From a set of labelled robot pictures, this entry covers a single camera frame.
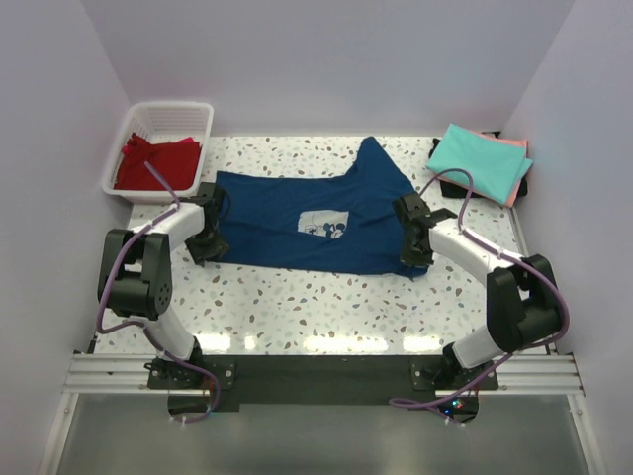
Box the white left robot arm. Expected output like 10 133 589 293
96 183 231 388

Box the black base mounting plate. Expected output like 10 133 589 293
144 353 498 421

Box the folded teal t-shirt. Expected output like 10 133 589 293
427 124 533 205

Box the white plastic laundry basket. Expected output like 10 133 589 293
102 100 214 204

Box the folded black t-shirt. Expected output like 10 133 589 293
428 131 528 207

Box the navy blue t-shirt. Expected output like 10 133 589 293
216 137 427 279

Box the folded salmon pink t-shirt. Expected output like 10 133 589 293
477 130 529 206

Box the aluminium extrusion rail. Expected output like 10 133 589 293
62 353 585 396

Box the red t-shirt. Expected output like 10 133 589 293
114 134 202 191

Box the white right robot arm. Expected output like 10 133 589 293
393 193 570 389

